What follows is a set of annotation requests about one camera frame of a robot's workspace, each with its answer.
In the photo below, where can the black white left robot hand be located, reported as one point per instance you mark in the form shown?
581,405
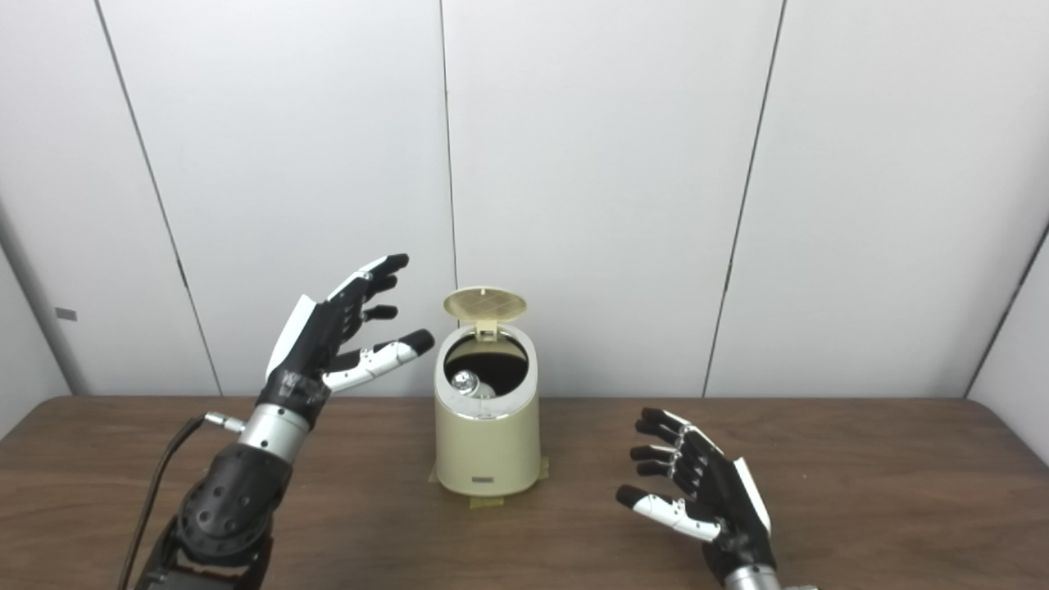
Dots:
307,352

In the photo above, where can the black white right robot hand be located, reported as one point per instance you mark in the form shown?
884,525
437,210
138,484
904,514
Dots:
729,512

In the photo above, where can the small white plastic bottle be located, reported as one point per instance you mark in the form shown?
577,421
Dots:
465,382

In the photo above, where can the cream-colored bin lid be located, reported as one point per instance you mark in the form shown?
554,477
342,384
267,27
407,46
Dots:
485,303

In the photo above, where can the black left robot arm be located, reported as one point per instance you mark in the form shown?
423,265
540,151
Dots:
229,508

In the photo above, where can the cream-colored round bin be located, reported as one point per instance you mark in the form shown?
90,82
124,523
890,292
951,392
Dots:
488,447

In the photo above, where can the small grey wall tag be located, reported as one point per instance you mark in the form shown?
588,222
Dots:
65,314

